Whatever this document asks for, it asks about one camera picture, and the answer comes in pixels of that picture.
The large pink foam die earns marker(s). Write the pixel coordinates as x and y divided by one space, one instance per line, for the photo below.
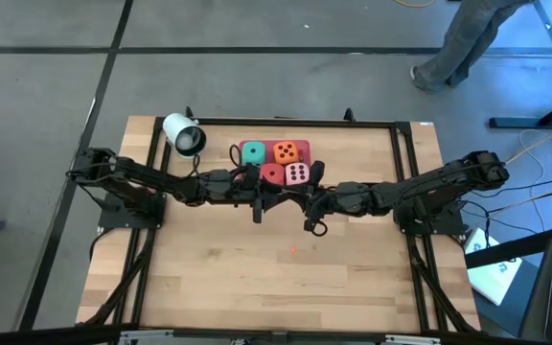
297 173

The person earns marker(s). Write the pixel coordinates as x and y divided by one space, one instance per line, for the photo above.
463 43

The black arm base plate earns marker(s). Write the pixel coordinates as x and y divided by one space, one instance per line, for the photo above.
451 227
113 220

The white box with blue print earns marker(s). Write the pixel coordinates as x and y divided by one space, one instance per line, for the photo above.
491 278

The large teal foam die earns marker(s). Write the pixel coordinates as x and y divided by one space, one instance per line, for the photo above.
254 154

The large red foam die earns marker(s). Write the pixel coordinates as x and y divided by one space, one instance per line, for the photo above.
272 174

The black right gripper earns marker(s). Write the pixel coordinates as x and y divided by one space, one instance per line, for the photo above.
343 199

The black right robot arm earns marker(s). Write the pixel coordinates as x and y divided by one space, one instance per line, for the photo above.
429 187

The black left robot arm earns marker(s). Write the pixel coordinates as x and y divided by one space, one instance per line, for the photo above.
146 177

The large orange foam die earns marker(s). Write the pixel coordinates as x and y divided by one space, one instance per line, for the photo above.
285 152

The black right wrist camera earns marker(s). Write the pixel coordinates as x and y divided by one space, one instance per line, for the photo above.
316 171

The black camera rig crossbar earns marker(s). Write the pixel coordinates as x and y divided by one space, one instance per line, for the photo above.
41 336

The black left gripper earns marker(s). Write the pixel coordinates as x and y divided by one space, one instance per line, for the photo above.
230 187

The black diagonal frame strut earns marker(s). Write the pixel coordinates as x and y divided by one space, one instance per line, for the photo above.
520 246

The pink translucent plastic bin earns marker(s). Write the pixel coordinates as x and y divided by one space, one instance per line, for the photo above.
305 146

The black aluminium table frame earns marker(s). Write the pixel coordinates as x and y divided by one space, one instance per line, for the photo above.
362 123

